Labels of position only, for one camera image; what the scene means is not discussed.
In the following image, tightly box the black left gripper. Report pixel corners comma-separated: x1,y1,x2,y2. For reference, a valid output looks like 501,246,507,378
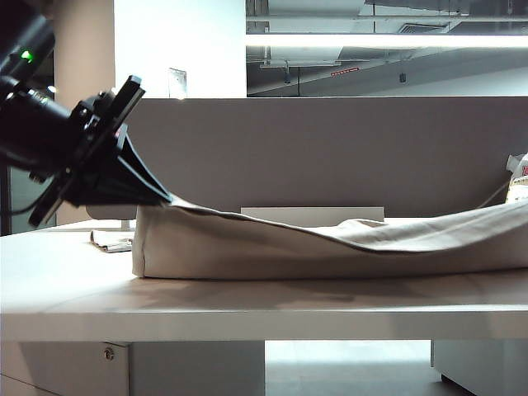
28,74,172,227

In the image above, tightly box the beige T-shirt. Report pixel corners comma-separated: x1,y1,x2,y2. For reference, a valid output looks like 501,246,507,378
89,197,528,281

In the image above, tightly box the dark glass door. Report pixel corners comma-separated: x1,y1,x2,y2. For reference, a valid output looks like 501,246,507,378
0,164,57,237

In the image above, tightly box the white drawer cabinet with lock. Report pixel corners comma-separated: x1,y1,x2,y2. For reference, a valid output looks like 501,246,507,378
0,340,265,396

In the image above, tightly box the grey fabric desk partition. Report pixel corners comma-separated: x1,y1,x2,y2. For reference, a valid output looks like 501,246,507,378
84,97,528,220

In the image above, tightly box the long ceiling light strip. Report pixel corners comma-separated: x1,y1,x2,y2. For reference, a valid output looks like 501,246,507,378
245,33,528,49

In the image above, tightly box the ceiling air vent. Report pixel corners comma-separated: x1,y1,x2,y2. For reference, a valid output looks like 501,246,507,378
395,21,449,35

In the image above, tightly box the printed plastic snack bag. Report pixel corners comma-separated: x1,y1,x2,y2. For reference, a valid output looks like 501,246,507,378
503,151,528,205

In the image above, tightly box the silver wall plate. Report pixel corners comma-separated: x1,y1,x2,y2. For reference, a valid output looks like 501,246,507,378
167,67,188,101

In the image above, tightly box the grey power cable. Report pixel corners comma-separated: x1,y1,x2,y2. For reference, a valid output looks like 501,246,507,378
478,181,511,210

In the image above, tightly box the white pedestal cabinet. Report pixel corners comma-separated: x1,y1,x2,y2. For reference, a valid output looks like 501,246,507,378
429,339,528,396

